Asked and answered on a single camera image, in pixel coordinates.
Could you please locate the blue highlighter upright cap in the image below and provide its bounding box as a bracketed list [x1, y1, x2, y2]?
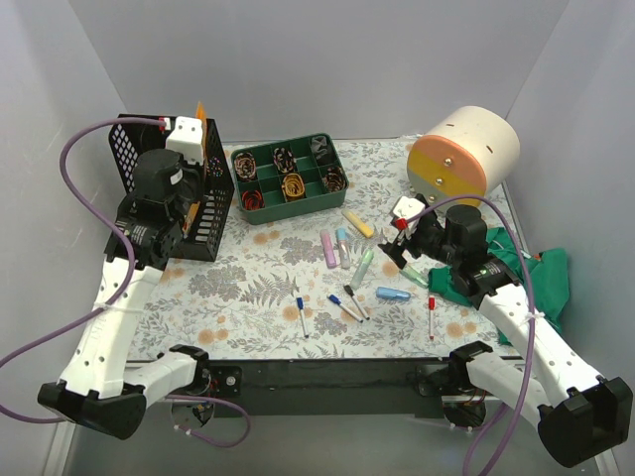
[335, 227, 351, 269]

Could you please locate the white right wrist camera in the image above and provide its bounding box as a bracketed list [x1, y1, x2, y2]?
[391, 196, 419, 232]

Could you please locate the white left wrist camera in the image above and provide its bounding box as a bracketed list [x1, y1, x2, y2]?
[161, 116, 204, 166]

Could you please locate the aluminium frame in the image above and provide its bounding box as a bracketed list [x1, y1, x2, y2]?
[44, 359, 621, 476]

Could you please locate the blue cap marker left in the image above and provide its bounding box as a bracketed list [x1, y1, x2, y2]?
[296, 296, 310, 339]

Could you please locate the blue lying highlighter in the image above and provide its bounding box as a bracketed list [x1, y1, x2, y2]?
[375, 287, 412, 301]

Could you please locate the light green clear highlighter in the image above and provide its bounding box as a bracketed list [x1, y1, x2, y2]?
[400, 264, 429, 289]

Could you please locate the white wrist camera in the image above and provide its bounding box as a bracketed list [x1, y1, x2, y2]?
[161, 116, 204, 166]
[391, 196, 419, 232]

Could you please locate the green compartment tray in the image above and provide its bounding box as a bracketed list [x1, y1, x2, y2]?
[230, 133, 349, 225]

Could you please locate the cream cylindrical drawer box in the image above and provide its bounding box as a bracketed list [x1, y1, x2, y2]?
[406, 106, 520, 204]

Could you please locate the blue cap marker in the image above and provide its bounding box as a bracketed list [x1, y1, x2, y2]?
[327, 295, 364, 323]
[296, 296, 310, 339]

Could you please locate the black mesh file holder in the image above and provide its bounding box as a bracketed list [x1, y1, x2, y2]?
[108, 114, 234, 270]

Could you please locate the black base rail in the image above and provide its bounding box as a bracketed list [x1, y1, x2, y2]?
[206, 358, 473, 418]

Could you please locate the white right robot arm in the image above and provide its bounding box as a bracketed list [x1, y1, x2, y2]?
[380, 195, 633, 468]

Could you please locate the yellow highlighter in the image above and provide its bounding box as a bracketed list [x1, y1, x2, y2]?
[341, 209, 374, 238]

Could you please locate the orange plastic folder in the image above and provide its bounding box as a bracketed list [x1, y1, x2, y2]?
[183, 102, 207, 237]

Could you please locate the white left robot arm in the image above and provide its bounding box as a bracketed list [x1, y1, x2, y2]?
[38, 149, 211, 439]

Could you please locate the pink highlighter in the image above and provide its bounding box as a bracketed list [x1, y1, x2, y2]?
[319, 229, 337, 269]

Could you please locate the black cap marker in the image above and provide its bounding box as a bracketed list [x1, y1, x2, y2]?
[344, 285, 370, 320]

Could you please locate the floral table mat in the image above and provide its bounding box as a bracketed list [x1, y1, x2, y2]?
[128, 139, 513, 361]

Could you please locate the blue cap marker middle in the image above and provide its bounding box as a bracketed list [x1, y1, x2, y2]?
[327, 295, 364, 323]

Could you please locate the green cloth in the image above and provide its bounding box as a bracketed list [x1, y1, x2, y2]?
[429, 227, 570, 345]

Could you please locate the red cap marker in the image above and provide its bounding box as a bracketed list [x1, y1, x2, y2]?
[428, 295, 436, 341]

